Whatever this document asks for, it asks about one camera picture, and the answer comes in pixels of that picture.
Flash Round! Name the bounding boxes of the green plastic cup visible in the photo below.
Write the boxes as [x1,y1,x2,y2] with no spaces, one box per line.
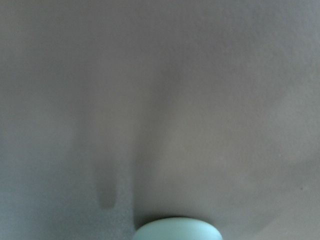
[132,217,223,240]

